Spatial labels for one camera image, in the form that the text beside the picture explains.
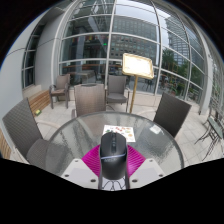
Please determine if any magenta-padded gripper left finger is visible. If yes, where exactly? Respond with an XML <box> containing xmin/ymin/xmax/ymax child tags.
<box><xmin>60</xmin><ymin>144</ymin><xmax>103</xmax><ymax>190</ymax></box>

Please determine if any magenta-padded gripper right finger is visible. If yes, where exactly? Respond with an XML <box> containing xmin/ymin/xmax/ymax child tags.
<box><xmin>125</xmin><ymin>144</ymin><xmax>166</xmax><ymax>190</ymax></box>

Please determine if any black computer mouse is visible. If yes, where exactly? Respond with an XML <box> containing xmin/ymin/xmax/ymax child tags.
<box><xmin>99</xmin><ymin>131</ymin><xmax>129</xmax><ymax>180</ymax></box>

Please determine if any white mouse pad with drawing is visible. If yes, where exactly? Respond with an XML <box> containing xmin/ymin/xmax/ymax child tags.
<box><xmin>101</xmin><ymin>176</ymin><xmax>129</xmax><ymax>191</ymax></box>

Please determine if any colourful printed sheet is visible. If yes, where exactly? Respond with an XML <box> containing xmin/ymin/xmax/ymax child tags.
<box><xmin>102</xmin><ymin>124</ymin><xmax>137</xmax><ymax>143</ymax></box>

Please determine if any dark grey wicker chair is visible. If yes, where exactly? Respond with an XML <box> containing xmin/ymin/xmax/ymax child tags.
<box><xmin>153</xmin><ymin>92</ymin><xmax>193</xmax><ymax>138</ymax></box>

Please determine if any large grey wicker chair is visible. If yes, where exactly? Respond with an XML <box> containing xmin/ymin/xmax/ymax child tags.
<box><xmin>1</xmin><ymin>97</ymin><xmax>68</xmax><ymax>174</ymax></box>

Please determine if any slatted wooden bench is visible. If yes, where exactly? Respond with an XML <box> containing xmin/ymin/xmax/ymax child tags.
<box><xmin>0</xmin><ymin>128</ymin><xmax>12</xmax><ymax>160</ymax></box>
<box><xmin>28</xmin><ymin>89</ymin><xmax>52</xmax><ymax>116</ymax></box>

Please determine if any green metal bistro table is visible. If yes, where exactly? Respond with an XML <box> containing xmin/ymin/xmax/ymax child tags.
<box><xmin>194</xmin><ymin>106</ymin><xmax>224</xmax><ymax>162</ymax></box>

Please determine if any grey wicker armchair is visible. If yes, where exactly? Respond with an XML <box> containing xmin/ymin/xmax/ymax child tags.
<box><xmin>105</xmin><ymin>74</ymin><xmax>130</xmax><ymax>113</ymax></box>
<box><xmin>49</xmin><ymin>73</ymin><xmax>72</xmax><ymax>110</ymax></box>

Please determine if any gold menu sign stand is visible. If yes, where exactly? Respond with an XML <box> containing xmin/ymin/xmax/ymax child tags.
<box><xmin>121</xmin><ymin>52</ymin><xmax>155</xmax><ymax>114</ymax></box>

